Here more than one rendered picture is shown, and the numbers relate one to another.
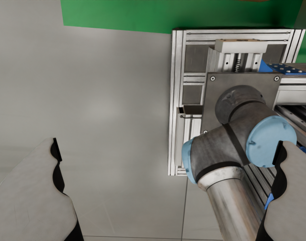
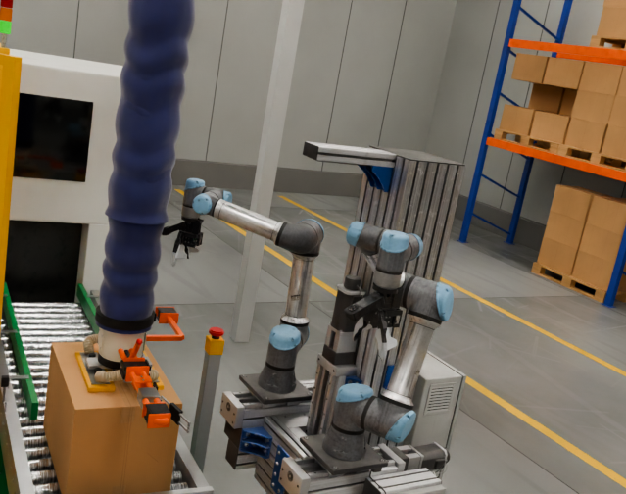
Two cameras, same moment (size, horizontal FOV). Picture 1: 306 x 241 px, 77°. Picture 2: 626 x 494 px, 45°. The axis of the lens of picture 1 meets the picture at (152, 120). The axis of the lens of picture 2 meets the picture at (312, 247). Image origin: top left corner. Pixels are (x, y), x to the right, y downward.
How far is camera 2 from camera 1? 2.13 m
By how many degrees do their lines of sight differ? 65
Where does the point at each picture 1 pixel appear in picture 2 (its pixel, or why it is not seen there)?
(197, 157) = (394, 417)
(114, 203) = not seen: outside the picture
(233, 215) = (403, 370)
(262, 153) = (362, 390)
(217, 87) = (339, 464)
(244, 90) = (329, 443)
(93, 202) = not seen: outside the picture
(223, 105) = (350, 448)
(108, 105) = not seen: outside the picture
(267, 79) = (311, 441)
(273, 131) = (348, 391)
